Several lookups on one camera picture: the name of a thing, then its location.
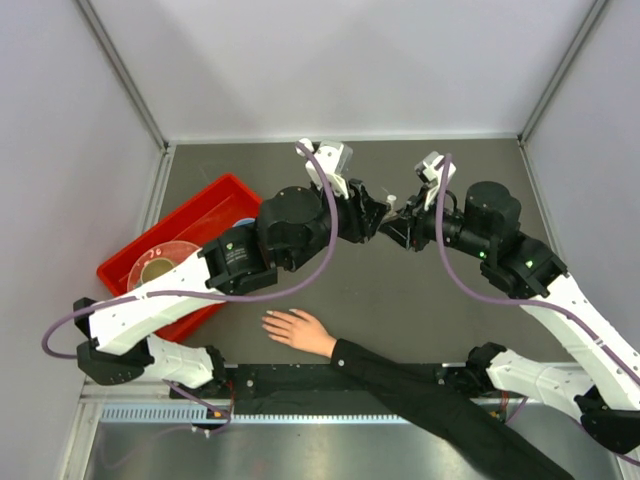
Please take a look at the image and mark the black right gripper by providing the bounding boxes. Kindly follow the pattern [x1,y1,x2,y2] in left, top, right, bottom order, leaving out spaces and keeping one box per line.
[380,183,492,260]

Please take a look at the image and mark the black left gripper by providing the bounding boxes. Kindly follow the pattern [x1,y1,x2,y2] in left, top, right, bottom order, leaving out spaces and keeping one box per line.
[284,177,391,274]

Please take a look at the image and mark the white nail polish brush cap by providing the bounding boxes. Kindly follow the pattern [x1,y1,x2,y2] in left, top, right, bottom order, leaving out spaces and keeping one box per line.
[386,194,397,211]

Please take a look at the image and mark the black sleeved forearm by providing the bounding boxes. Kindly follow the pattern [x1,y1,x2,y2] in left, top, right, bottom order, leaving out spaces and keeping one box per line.
[330,338,572,480]

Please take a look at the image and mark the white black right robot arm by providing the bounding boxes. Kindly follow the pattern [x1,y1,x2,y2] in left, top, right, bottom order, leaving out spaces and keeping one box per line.
[380,181,639,455]

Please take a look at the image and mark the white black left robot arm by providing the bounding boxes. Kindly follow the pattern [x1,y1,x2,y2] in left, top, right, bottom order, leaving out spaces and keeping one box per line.
[75,180,391,397]

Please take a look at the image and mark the person's bare hand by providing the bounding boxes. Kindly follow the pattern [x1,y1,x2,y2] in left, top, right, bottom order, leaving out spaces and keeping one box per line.
[262,309,337,358]

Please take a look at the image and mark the blue plastic cup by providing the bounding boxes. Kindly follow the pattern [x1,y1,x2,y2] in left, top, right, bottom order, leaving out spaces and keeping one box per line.
[233,217,256,227]

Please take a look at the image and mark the red plastic tray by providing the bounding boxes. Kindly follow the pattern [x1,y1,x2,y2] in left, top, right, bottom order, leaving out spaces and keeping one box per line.
[96,172,265,344]

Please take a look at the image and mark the clear pink glass plate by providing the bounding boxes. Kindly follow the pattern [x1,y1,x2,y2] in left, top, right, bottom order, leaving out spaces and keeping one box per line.
[127,240,199,291]

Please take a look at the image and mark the beige ceramic mug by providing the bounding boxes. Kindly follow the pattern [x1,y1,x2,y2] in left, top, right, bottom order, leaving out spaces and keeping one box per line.
[139,257,175,284]

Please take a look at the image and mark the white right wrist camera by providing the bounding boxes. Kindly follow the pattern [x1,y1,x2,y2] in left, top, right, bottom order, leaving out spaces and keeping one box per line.
[414,151,456,211]

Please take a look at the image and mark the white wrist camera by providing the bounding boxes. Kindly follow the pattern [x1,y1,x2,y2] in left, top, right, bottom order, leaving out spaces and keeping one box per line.
[295,138,353,199]
[414,151,456,211]

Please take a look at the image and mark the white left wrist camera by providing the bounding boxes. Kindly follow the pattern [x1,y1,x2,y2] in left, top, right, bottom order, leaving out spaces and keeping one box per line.
[295,138,353,199]

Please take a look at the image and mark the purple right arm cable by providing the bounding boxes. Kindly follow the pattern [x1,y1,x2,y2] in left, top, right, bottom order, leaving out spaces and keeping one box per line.
[434,152,640,464]

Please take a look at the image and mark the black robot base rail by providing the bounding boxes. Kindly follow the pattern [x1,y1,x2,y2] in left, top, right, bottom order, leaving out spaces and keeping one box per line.
[169,362,501,415]

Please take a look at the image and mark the grey slotted cable duct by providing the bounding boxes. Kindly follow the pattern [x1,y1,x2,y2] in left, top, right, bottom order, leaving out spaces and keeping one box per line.
[101,404,228,424]

